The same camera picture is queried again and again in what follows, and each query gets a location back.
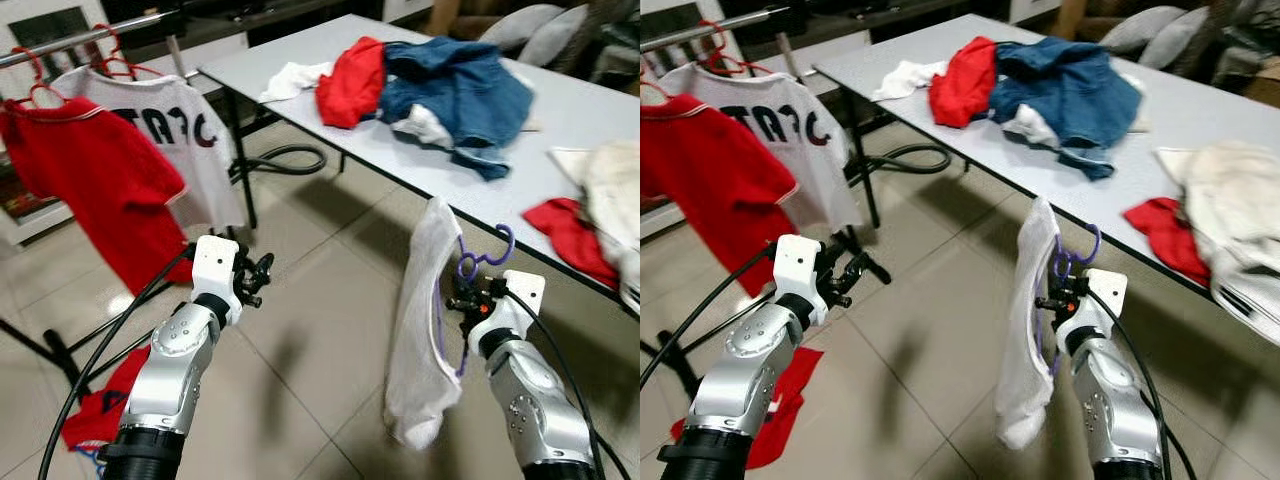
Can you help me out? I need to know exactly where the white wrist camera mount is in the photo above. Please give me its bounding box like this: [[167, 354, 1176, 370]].
[[772, 235, 827, 326], [1070, 268, 1129, 338], [190, 235, 243, 326], [488, 270, 547, 338]]

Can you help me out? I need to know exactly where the red cloth garment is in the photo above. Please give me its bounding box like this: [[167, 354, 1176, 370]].
[[314, 37, 388, 131], [60, 345, 153, 453], [1122, 197, 1218, 293], [522, 197, 623, 293], [927, 37, 1003, 131], [670, 345, 827, 471]]

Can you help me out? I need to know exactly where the small white cloth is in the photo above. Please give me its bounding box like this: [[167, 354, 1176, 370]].
[[870, 60, 948, 103], [258, 62, 333, 104]]

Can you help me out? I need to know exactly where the white jeans black stitching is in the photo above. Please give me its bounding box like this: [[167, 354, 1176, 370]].
[[1208, 265, 1280, 348], [612, 255, 641, 316]]

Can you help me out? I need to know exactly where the blue denim garment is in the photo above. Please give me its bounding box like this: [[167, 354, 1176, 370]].
[[378, 37, 536, 183], [990, 37, 1148, 183]]

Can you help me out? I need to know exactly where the off-white cloth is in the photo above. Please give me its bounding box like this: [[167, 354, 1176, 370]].
[[1003, 103, 1068, 151], [392, 103, 458, 151]]

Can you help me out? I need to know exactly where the grey pillow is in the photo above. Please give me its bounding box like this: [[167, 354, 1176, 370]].
[[478, 4, 568, 56], [1135, 5, 1213, 69], [515, 5, 593, 69], [1098, 4, 1188, 56]]

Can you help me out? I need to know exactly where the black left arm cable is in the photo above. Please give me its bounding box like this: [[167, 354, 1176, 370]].
[[38, 245, 198, 480], [640, 245, 779, 393]]

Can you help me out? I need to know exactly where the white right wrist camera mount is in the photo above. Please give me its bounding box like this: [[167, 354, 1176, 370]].
[[1070, 268, 1129, 338], [488, 270, 547, 338]]

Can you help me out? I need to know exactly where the red t-shirt white trim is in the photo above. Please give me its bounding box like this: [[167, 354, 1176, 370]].
[[640, 92, 803, 299], [0, 93, 198, 298]]

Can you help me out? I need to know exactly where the cream cloth garment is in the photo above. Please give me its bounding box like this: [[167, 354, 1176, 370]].
[[548, 140, 641, 291], [1155, 140, 1280, 301]]

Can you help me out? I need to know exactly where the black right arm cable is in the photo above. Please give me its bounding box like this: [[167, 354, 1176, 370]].
[[503, 288, 633, 480], [1085, 288, 1199, 480]]

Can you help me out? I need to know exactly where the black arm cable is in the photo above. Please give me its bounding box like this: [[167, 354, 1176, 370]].
[[38, 245, 198, 480], [640, 245, 779, 393], [503, 288, 633, 480], [1085, 288, 1199, 480]]

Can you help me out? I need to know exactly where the white t-shirt black print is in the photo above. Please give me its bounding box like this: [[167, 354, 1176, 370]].
[[658, 62, 868, 233], [48, 65, 248, 233]]

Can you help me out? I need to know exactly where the purple plastic hanger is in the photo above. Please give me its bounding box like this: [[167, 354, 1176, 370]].
[[432, 223, 517, 381], [1040, 223, 1103, 379]]

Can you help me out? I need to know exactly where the brown cardboard box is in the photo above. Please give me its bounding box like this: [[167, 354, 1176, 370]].
[[1243, 55, 1280, 108]]

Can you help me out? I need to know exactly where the red plastic hanger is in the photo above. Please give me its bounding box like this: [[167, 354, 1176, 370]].
[[8, 45, 66, 113], [88, 22, 169, 83], [697, 20, 773, 81]]

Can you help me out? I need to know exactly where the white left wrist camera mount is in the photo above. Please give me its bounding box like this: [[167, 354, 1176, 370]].
[[190, 235, 243, 326], [772, 235, 827, 326]]

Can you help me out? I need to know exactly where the plain white t-shirt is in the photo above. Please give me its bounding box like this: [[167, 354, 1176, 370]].
[[995, 197, 1063, 451], [383, 197, 468, 451]]

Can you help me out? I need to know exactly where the black hose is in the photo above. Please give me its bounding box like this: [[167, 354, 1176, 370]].
[[848, 143, 953, 183], [228, 143, 328, 183]]

